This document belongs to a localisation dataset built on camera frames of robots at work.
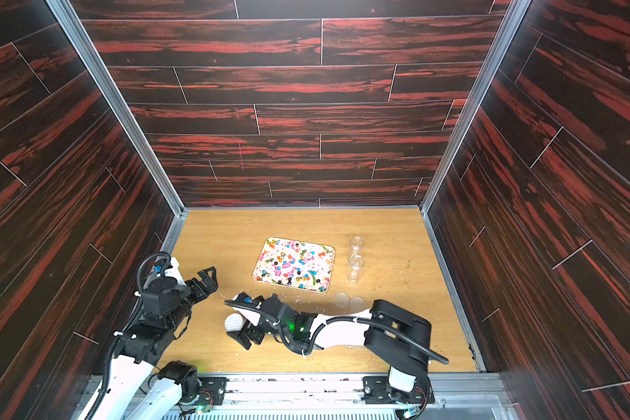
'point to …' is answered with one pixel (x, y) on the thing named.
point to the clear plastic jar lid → (341, 299)
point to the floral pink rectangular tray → (296, 263)
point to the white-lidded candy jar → (234, 322)
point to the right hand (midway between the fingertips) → (242, 313)
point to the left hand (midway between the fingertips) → (207, 274)
